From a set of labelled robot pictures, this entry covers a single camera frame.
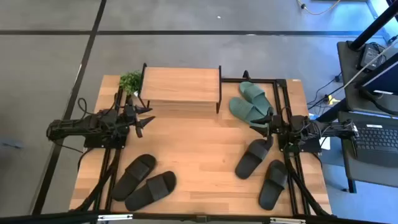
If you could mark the black slanted pole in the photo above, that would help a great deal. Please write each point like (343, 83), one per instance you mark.
(373, 26)

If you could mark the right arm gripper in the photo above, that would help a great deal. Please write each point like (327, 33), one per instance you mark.
(278, 126)

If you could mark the green plant in white pot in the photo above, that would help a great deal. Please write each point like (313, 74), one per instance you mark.
(130, 81)

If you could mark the silver metal bracket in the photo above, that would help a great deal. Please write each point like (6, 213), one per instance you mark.
(115, 217)
(287, 221)

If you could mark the green slide sandal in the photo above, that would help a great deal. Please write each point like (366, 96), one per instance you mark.
(244, 110)
(253, 93)

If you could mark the black power adapter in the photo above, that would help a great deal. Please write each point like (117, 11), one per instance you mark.
(370, 54)

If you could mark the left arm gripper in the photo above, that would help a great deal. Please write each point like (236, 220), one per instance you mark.
(131, 118)

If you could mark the wooden shelf with black frame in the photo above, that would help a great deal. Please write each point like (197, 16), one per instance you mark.
(180, 84)

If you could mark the black laptop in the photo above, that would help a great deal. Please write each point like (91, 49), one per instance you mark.
(376, 140)

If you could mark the black slide sandal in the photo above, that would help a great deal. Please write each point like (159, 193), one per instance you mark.
(273, 186)
(133, 175)
(252, 160)
(152, 189)

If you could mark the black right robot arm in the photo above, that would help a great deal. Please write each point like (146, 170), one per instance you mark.
(329, 129)

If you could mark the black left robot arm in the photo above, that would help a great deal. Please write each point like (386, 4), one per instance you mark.
(71, 129)

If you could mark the black frame crossbar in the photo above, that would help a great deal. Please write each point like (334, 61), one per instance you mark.
(186, 218)

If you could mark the black monitor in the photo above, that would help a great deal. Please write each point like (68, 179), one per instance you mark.
(382, 77)

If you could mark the grey side desk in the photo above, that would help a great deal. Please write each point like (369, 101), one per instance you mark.
(349, 93)

